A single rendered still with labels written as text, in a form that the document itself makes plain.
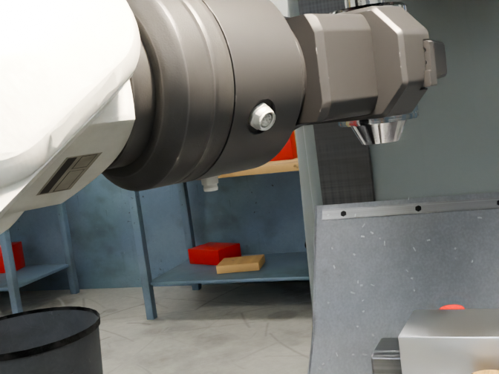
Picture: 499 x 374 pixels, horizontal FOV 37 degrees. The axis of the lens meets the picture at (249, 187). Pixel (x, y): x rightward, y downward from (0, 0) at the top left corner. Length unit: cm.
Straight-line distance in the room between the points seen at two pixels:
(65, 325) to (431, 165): 196
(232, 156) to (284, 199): 463
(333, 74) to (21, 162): 18
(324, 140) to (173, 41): 56
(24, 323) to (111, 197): 296
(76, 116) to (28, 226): 578
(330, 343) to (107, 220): 483
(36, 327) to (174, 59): 240
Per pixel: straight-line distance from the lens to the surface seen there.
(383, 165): 83
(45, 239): 593
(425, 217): 81
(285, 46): 33
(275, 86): 32
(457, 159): 82
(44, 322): 265
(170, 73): 29
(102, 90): 24
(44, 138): 22
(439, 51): 44
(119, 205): 550
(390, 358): 50
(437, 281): 80
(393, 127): 43
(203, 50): 29
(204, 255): 483
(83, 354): 230
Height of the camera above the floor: 122
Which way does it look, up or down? 6 degrees down
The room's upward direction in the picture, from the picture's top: 8 degrees counter-clockwise
